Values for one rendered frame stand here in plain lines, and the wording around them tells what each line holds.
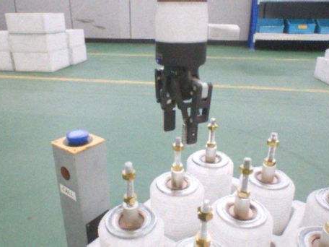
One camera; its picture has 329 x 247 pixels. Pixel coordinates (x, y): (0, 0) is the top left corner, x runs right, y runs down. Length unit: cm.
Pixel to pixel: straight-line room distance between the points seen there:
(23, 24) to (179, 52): 273
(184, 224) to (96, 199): 18
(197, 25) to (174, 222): 31
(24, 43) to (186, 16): 277
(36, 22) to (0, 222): 229
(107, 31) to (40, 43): 298
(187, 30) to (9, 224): 71
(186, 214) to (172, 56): 26
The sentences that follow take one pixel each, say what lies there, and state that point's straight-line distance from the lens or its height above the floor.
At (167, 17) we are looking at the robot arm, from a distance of 39.
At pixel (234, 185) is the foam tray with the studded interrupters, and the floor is 18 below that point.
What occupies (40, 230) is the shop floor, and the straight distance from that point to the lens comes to 85.
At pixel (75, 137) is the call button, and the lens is 52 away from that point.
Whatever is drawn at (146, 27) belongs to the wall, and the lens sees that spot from 560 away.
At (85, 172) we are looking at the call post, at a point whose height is 27.
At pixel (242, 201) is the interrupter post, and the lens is 44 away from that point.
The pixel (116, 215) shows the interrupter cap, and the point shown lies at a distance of 44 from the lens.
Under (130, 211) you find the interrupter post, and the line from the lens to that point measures 41.
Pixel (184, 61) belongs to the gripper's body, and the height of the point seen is 47.
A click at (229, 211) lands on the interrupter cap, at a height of 25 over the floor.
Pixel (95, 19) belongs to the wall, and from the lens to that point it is 592.
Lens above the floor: 53
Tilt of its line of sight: 21 degrees down
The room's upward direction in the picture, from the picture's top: straight up
